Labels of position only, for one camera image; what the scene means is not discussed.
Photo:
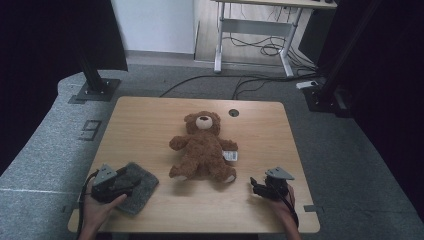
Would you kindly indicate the grey cloth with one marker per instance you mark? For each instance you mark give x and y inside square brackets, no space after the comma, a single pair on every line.
[146,191]

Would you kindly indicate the white desk frame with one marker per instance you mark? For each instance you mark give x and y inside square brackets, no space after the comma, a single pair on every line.
[256,27]

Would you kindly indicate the light wooden panel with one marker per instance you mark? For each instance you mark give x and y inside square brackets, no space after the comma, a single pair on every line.
[206,33]

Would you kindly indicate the black computer case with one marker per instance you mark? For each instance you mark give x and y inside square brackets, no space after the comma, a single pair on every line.
[313,36]

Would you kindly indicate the black metal stand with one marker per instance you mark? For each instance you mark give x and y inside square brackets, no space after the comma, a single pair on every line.
[96,87]
[328,93]

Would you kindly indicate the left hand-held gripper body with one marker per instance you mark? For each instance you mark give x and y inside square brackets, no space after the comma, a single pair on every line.
[105,190]

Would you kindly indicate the person's right hand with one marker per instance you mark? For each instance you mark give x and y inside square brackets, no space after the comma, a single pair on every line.
[283,205]

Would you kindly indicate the white power strip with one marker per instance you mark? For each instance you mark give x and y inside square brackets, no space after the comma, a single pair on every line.
[307,84]

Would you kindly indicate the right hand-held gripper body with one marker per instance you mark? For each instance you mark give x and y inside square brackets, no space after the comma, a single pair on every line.
[276,185]

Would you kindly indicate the black curtain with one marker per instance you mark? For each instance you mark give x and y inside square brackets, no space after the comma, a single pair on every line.
[40,50]
[393,83]

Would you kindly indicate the brown teddy bear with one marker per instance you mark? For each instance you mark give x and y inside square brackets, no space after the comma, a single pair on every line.
[203,150]

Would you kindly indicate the person's left hand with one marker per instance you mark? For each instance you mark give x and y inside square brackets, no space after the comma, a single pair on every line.
[98,211]

